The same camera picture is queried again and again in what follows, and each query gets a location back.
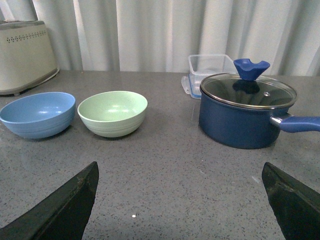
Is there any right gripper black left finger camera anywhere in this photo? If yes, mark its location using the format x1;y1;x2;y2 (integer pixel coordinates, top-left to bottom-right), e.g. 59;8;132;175
0;161;99;240

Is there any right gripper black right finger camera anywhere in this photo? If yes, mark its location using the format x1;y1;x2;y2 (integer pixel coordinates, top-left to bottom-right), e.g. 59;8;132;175
261;162;320;240

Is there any blue bowl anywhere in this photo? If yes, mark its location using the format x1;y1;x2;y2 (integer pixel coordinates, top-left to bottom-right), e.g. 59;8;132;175
0;92;76;139

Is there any green bowl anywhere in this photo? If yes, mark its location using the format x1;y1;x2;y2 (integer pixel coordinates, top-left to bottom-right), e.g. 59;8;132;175
77;91;148;138

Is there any dark blue saucepan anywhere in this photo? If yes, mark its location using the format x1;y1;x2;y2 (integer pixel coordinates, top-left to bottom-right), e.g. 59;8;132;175
199;92;320;149

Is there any glass pot lid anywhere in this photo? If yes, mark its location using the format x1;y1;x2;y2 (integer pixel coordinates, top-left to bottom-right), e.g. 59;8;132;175
200;58;297;110

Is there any cream toaster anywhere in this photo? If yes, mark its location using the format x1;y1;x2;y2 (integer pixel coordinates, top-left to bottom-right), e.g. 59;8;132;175
0;20;59;95

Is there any clear plastic food container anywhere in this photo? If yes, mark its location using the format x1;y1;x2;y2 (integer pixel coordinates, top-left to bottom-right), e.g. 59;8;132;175
181;54;237;99

